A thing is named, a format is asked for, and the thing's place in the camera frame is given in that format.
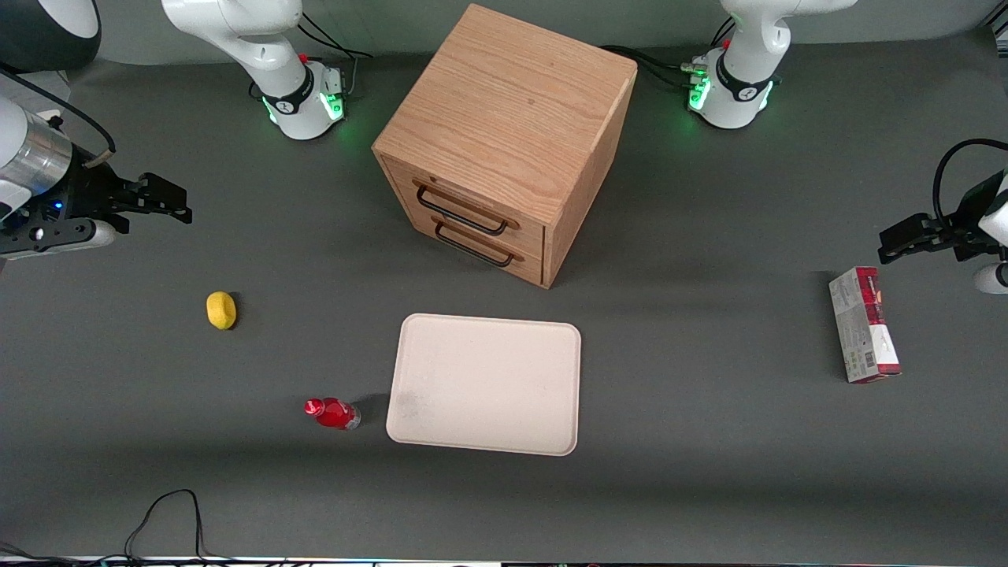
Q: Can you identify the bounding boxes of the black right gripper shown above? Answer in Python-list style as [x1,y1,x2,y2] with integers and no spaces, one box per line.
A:
[4,160,193,237]

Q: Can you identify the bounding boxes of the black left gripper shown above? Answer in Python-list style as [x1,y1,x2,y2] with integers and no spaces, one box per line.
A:
[877,170,1008,265]

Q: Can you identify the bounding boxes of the red coke bottle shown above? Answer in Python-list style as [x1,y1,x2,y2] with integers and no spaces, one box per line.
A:
[304,397,362,431]

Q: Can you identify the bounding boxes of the beige rectangular tray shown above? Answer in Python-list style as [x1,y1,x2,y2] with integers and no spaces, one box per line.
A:
[386,313,582,457]

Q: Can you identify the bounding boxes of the red and grey carton box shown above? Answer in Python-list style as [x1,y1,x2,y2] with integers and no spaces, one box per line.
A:
[828,266,902,384]

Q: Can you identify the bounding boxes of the yellow lemon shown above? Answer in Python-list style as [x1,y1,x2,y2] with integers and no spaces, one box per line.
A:
[206,291,238,331]

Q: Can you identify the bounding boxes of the wooden drawer front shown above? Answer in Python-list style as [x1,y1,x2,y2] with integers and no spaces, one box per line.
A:
[381,155,547,261]
[391,192,546,287]

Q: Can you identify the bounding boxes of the wooden drawer cabinet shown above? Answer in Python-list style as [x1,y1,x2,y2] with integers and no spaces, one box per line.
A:
[372,3,639,290]

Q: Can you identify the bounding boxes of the black left gripper cable loop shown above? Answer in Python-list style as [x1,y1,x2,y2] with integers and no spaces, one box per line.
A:
[932,139,1008,231]

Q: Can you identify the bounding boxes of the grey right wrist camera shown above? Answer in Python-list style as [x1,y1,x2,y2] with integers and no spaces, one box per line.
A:
[0,219,120,259]

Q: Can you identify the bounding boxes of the black right arm base cables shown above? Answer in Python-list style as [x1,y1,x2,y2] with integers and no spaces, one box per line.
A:
[298,11,374,100]

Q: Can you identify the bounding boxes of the black arm base cables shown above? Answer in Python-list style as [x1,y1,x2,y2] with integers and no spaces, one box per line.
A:
[298,11,374,100]
[602,19,738,92]

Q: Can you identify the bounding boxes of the black metal drawer handle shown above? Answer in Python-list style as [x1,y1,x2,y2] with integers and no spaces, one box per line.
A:
[434,221,516,268]
[415,183,510,236]

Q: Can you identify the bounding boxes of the black left arm base cables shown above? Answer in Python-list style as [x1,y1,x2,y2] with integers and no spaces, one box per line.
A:
[602,19,738,92]

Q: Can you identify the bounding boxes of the black cable on table edge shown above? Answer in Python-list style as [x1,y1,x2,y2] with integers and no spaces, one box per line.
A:
[0,488,316,567]

